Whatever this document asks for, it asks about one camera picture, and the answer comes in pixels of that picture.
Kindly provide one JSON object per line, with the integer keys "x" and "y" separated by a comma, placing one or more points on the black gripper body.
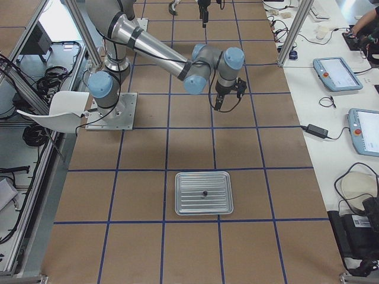
{"x": 221, "y": 92}
{"x": 203, "y": 12}

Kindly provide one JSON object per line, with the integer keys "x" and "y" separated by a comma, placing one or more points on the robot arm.
{"x": 208, "y": 2}
{"x": 116, "y": 22}

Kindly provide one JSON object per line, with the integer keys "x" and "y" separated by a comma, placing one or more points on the dark brake shoe part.
{"x": 172, "y": 7}

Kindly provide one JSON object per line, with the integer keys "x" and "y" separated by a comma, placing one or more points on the black power adapter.
{"x": 315, "y": 130}

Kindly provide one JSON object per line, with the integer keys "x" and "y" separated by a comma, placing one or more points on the upper teach pendant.
{"x": 336, "y": 75}

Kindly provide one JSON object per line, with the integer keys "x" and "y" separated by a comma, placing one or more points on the teach pendant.
{"x": 363, "y": 125}
{"x": 336, "y": 75}

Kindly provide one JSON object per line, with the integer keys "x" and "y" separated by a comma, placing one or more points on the white paper cup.
{"x": 321, "y": 32}

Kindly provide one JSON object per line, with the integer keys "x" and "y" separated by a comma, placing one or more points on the lower teach pendant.
{"x": 363, "y": 125}

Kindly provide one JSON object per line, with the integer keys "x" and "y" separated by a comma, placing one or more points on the white plastic chair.
{"x": 65, "y": 112}

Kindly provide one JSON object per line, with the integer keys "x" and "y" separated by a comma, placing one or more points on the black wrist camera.
{"x": 240, "y": 87}

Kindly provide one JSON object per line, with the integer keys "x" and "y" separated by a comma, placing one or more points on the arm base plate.
{"x": 120, "y": 117}

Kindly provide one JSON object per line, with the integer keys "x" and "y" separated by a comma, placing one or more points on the aluminium frame post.
{"x": 297, "y": 23}

